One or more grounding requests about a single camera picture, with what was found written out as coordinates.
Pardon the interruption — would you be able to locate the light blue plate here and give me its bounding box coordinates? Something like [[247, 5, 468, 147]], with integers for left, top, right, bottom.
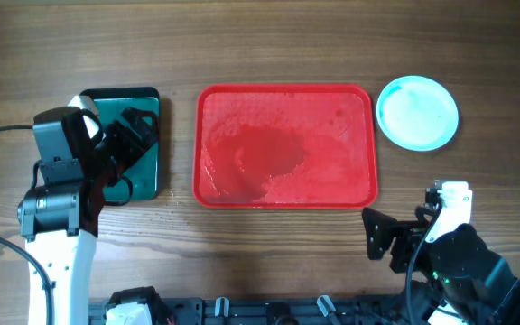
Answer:
[[376, 76, 460, 152]]

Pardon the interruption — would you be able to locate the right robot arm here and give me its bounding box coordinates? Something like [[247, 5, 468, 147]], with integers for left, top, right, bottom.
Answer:
[[362, 203, 520, 325]]

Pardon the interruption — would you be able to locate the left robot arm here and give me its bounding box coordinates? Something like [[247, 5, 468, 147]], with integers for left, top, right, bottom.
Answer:
[[18, 107, 159, 324]]

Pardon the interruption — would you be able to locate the black tray with water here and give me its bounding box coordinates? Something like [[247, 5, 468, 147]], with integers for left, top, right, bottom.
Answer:
[[80, 87, 161, 202]]

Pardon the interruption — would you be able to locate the red plastic tray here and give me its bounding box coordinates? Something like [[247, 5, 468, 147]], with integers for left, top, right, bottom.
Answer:
[[192, 84, 379, 209]]

